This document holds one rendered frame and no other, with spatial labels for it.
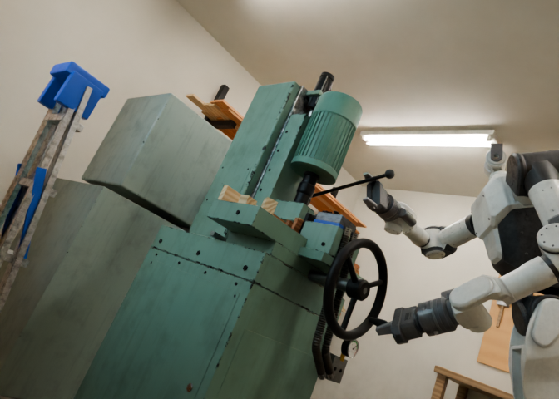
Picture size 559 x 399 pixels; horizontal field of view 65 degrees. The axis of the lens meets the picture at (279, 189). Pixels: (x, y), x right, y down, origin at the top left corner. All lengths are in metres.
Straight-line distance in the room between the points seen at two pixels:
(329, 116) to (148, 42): 2.46
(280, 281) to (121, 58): 2.71
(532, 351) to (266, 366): 0.74
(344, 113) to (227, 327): 0.84
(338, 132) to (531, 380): 0.94
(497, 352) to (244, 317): 3.58
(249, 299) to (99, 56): 2.71
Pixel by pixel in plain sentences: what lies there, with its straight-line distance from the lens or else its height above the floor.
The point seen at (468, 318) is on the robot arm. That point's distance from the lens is 1.22.
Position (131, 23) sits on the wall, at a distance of 3.78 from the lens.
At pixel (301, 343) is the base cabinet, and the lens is 1.44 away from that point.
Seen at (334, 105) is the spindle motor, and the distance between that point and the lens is 1.60.
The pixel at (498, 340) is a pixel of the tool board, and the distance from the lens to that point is 4.62.
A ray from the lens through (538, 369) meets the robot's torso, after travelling 1.47.
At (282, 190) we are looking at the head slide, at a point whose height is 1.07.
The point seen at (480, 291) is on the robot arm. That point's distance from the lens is 1.19.
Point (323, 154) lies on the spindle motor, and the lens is 1.52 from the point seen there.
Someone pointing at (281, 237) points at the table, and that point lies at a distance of 1.26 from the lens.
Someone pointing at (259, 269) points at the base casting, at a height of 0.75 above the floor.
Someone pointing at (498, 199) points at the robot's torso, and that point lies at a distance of 1.48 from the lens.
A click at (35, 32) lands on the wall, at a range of 3.49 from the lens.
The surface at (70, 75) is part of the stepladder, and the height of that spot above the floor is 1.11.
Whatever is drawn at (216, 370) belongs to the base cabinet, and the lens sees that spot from 1.23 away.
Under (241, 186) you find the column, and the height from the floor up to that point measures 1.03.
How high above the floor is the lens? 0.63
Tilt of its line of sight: 16 degrees up
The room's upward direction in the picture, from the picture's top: 23 degrees clockwise
